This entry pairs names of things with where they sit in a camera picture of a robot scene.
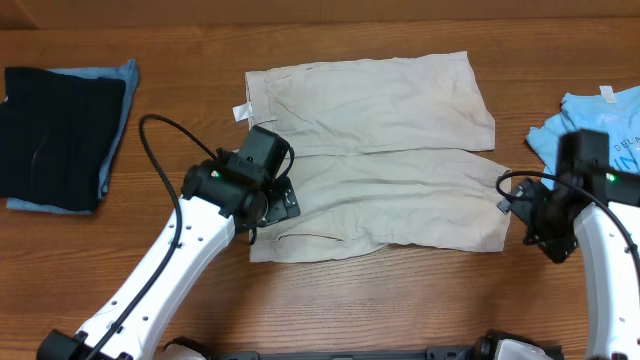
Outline blue folded denim garment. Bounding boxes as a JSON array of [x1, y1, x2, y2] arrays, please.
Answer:
[[5, 58, 141, 216]]

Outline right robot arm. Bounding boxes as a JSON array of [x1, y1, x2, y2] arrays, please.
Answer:
[[497, 130, 639, 359]]

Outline light blue t-shirt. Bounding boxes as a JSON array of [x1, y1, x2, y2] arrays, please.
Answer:
[[526, 86, 639, 174]]

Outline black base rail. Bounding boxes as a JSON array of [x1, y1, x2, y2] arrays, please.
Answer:
[[214, 345, 474, 360]]

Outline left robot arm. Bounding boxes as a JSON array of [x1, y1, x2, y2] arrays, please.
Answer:
[[36, 126, 300, 359]]

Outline black folded garment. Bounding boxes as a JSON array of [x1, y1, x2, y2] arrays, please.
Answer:
[[0, 66, 127, 213]]

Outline beige khaki shorts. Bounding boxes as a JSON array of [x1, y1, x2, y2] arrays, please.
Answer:
[[235, 51, 510, 263]]

